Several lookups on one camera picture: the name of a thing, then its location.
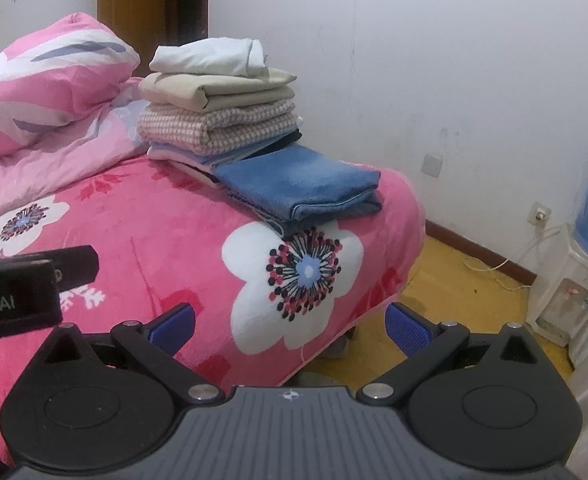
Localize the blue denim jeans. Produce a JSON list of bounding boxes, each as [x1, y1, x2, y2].
[[215, 144, 382, 236]]

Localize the pink floral bed blanket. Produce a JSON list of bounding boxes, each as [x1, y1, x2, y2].
[[0, 152, 426, 466]]

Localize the water dispenser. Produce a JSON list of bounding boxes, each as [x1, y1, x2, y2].
[[526, 224, 588, 348]]

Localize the light blue folded garment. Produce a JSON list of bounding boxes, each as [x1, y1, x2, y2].
[[147, 129, 303, 188]]

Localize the light pink quilt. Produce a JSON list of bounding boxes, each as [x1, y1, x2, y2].
[[0, 77, 149, 216]]

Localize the pink checked folded garment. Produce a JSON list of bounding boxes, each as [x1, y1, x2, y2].
[[137, 100, 297, 156]]

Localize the cartoon print pillow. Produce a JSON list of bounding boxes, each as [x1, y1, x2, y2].
[[0, 13, 141, 157]]

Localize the beige folded garment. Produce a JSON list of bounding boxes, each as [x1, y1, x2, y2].
[[138, 68, 297, 113]]

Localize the white folded garment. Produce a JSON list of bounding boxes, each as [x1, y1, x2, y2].
[[149, 37, 268, 77]]

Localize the brown wooden door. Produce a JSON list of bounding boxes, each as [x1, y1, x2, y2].
[[97, 0, 208, 77]]

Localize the wall socket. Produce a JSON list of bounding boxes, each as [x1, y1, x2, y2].
[[527, 202, 551, 228]]

